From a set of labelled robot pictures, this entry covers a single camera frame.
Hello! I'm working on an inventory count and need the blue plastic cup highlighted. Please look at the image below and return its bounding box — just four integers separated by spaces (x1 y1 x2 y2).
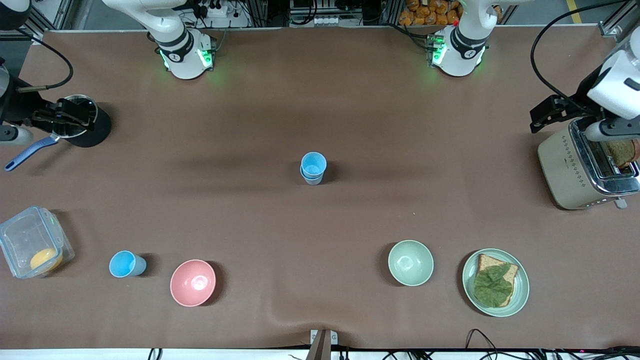
109 250 147 278
300 152 327 179
300 167 326 186

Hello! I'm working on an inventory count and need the beige and chrome toaster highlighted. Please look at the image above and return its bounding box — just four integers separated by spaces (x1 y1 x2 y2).
537 117 640 211

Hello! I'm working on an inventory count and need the dark toast slice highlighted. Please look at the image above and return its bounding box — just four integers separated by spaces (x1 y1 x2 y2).
602 139 640 169

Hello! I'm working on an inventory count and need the clear plastic container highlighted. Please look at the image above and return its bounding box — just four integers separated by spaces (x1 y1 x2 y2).
0 206 76 279

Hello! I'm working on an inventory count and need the orange fruit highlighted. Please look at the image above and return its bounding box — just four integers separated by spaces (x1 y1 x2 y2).
30 248 64 272

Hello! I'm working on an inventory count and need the bag of orange buns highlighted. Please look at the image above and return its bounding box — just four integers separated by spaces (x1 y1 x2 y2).
398 0 463 27

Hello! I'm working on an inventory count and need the brown bread slice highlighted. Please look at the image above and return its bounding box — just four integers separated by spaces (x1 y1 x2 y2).
474 253 520 307

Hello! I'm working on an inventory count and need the white power strip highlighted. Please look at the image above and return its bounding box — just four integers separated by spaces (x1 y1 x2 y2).
199 0 232 19

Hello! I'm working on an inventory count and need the pale green plate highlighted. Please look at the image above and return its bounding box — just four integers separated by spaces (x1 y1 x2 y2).
462 248 530 318

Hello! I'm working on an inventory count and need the green lettuce leaf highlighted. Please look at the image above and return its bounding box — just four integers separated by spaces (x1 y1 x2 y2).
473 263 515 308

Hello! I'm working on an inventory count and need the pink bowl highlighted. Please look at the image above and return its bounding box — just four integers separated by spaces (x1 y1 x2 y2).
170 259 217 307

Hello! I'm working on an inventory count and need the pale green bowl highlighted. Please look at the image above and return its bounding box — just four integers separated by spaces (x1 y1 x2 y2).
388 240 435 287

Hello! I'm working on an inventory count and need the black saucepan with blue handle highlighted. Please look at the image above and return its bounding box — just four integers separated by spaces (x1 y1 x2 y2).
5 94 112 172

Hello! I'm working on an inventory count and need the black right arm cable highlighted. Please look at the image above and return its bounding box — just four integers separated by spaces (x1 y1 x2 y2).
17 29 75 94

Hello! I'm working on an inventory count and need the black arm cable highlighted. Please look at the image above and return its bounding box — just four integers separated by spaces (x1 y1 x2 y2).
530 0 628 101
17 29 75 94

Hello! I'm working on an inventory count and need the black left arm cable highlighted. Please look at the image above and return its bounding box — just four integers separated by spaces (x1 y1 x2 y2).
530 0 628 101

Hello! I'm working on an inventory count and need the aluminium frame profile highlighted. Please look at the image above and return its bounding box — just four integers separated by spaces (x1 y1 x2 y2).
598 0 640 38

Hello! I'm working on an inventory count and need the black looped floor cable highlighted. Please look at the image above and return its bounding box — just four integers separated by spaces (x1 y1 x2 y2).
465 328 502 352

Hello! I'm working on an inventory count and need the grey table clamp bracket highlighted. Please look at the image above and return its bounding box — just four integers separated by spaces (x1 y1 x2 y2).
310 329 339 360

